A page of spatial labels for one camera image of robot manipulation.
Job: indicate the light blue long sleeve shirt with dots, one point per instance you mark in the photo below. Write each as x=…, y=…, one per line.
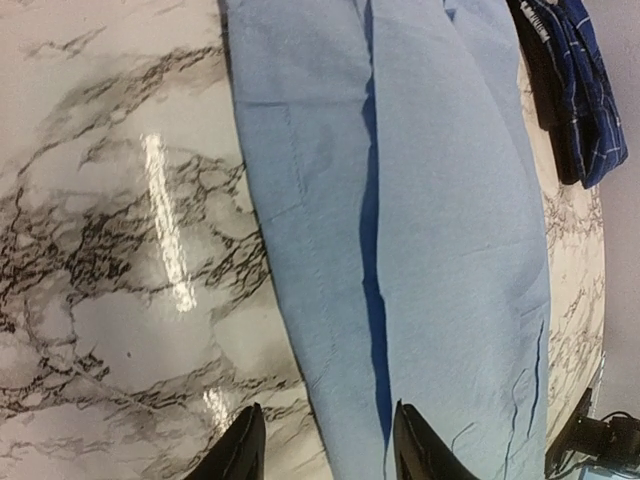
x=394, y=183

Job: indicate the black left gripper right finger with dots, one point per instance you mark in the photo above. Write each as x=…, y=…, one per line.
x=419, y=453

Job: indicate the dark blue plaid folded shirt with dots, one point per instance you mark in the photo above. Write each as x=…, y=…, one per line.
x=588, y=112

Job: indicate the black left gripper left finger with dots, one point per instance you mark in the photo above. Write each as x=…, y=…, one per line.
x=239, y=454

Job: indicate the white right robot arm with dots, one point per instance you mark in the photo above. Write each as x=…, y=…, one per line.
x=609, y=444

